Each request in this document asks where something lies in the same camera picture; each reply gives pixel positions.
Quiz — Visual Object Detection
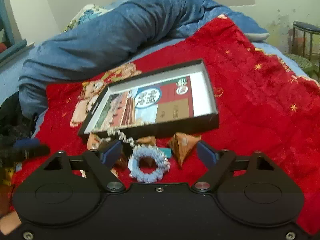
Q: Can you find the metal stool with blue seat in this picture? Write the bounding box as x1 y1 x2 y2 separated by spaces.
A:
291 21 320 61

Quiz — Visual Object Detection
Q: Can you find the green patterned stool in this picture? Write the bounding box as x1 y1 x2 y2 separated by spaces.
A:
285 53 314 73

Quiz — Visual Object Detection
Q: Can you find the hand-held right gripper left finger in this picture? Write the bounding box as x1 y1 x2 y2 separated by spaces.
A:
42 140 126 193

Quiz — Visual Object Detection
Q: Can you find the light blue scrunchie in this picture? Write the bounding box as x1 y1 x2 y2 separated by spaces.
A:
128 145 171 183

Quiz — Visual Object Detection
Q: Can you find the blue plush blanket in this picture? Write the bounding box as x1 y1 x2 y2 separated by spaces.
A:
19 0 270 120

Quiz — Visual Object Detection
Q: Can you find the printed pillow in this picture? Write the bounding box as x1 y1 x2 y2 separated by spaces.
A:
60 4 110 34

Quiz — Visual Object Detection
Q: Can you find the blue window frame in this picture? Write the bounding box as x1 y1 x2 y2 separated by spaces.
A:
0 0 28 66

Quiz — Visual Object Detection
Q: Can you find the black shallow box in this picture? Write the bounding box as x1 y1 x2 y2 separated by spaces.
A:
77 59 220 139

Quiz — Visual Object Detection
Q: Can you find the brown triangular packet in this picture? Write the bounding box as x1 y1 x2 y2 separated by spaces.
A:
168 133 202 168
87 132 105 151
110 152 129 178
135 135 157 147

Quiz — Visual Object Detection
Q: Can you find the red printed bear blanket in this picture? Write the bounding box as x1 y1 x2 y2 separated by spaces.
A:
10 15 320 236

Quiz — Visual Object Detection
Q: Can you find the printed paper sheet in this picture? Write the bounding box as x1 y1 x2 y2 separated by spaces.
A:
96 76 196 130

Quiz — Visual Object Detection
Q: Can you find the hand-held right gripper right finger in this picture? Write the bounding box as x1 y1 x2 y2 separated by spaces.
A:
192 140 276 193

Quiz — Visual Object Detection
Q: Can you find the white coiled hair tie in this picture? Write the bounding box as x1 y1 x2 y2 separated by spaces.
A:
100 128 137 146

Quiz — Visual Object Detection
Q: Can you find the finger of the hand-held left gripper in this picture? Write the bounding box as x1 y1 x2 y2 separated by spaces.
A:
0 138 51 161

